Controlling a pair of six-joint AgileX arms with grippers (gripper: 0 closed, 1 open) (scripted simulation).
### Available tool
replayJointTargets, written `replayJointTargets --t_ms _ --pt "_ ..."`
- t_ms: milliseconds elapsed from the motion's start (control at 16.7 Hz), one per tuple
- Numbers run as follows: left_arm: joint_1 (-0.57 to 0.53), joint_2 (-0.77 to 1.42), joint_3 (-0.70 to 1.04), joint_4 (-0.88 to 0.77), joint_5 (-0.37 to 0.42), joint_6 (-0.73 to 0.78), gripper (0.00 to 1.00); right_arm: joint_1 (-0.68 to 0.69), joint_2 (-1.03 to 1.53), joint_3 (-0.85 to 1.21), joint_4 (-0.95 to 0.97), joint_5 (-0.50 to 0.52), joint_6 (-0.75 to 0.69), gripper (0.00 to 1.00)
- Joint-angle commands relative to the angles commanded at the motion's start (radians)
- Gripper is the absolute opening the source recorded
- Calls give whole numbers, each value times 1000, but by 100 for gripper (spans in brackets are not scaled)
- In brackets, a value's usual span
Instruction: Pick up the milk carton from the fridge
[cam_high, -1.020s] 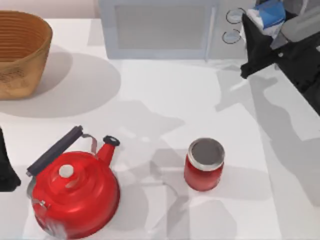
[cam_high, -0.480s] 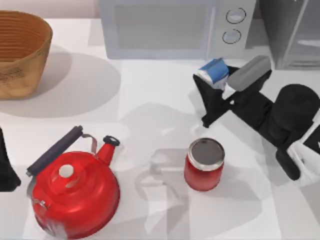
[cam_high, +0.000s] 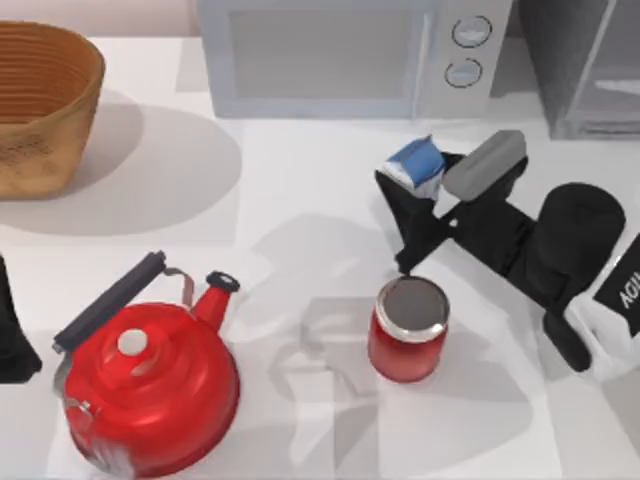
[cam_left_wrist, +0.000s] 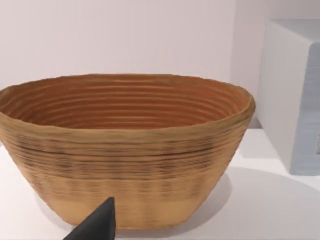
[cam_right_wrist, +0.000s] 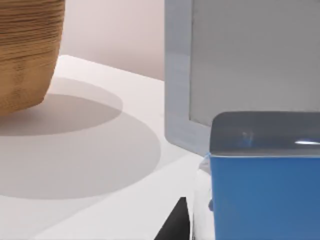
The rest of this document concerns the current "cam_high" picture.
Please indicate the blue and white carton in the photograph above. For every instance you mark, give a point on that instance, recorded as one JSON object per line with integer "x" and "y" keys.
{"x": 415, "y": 162}

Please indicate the pale microwave oven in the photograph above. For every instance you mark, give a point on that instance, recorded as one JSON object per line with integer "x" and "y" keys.
{"x": 450, "y": 107}

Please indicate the round microwave knob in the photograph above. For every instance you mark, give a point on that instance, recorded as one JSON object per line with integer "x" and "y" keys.
{"x": 464, "y": 73}
{"x": 471, "y": 28}

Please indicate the red can with metal lid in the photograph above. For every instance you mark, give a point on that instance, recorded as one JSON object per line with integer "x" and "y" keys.
{"x": 407, "y": 340}

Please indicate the pale microwave door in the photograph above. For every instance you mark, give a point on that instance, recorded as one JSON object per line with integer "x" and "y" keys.
{"x": 320, "y": 55}

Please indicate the woven brown basket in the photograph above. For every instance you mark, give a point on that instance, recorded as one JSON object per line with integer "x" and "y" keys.
{"x": 45, "y": 115}

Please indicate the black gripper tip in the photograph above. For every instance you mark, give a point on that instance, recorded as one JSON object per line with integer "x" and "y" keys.
{"x": 12, "y": 330}

